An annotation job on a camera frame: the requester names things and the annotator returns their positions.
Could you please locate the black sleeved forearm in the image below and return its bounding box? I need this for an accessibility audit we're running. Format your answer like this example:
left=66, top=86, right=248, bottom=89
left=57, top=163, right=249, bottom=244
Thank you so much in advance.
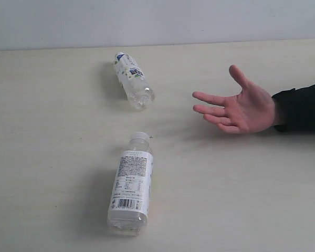
left=272, top=84, right=315, bottom=132

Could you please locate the clear bottle white text label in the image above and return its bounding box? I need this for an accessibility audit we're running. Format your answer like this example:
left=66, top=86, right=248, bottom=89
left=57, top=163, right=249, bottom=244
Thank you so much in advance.
left=107, top=132, right=153, bottom=236

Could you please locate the clear bottle blue green label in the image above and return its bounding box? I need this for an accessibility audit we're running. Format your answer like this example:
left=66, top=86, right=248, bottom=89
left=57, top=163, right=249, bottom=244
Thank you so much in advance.
left=113, top=52, right=155, bottom=111

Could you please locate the person's open hand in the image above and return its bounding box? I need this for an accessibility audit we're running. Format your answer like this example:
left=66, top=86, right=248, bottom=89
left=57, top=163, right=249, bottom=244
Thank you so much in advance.
left=192, top=65, right=285, bottom=134

